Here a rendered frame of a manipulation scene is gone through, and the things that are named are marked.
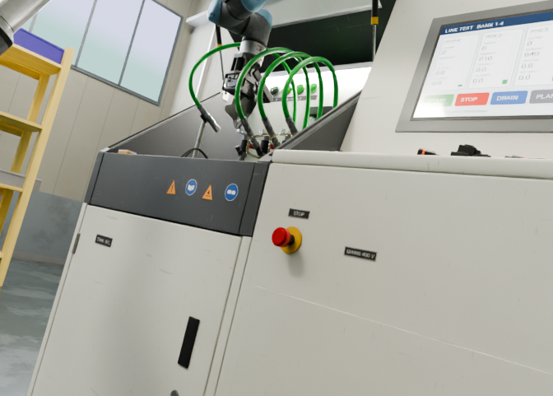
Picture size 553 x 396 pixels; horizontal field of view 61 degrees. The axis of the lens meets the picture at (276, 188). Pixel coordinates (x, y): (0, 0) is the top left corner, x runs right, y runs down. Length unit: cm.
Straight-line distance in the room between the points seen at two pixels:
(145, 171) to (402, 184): 73
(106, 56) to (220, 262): 649
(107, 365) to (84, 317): 17
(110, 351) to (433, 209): 85
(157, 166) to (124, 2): 651
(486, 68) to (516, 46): 7
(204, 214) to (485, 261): 60
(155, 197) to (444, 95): 74
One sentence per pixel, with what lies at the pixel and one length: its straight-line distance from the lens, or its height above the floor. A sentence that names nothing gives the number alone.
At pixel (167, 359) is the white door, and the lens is 110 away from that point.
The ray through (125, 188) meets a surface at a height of 85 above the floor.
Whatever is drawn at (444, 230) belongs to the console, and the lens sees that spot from 76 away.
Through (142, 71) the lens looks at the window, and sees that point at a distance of 757.
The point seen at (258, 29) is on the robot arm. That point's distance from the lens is 145.
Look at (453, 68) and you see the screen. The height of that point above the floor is 128.
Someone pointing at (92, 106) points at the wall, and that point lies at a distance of 720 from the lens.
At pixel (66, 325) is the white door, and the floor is 45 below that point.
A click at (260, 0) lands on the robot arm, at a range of 130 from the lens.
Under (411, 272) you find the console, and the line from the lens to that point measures 76.
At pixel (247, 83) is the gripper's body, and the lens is 139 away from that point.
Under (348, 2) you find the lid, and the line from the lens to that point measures 159.
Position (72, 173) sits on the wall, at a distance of 706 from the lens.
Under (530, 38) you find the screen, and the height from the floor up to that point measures 134.
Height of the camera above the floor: 76
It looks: 8 degrees up
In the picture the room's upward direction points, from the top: 13 degrees clockwise
